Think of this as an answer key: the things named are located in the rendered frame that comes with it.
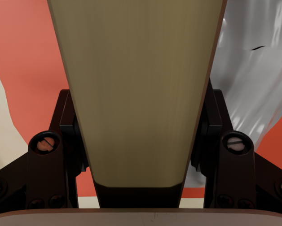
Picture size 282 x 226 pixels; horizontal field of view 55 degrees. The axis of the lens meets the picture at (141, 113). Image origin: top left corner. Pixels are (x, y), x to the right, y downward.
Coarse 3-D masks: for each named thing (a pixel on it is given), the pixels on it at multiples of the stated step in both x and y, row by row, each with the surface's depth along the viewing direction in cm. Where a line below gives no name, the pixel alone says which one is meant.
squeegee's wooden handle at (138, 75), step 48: (48, 0) 4; (96, 0) 4; (144, 0) 4; (192, 0) 4; (96, 48) 4; (144, 48) 4; (192, 48) 4; (96, 96) 5; (144, 96) 5; (192, 96) 5; (96, 144) 6; (144, 144) 6; (192, 144) 7; (96, 192) 9; (144, 192) 8
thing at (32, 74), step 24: (0, 48) 17; (24, 48) 17; (48, 48) 17; (0, 72) 18; (24, 72) 18; (48, 72) 18; (24, 96) 20; (48, 96) 20; (24, 120) 22; (48, 120) 22; (264, 144) 24; (192, 192) 30
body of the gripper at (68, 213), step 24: (0, 216) 7; (24, 216) 7; (48, 216) 7; (72, 216) 7; (96, 216) 7; (120, 216) 7; (144, 216) 7; (168, 216) 7; (192, 216) 7; (216, 216) 7; (240, 216) 7; (264, 216) 7
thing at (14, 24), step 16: (0, 0) 15; (16, 0) 15; (32, 0) 15; (0, 16) 15; (16, 16) 15; (32, 16) 15; (48, 16) 15; (0, 32) 16; (16, 32) 16; (32, 32) 16; (48, 32) 16
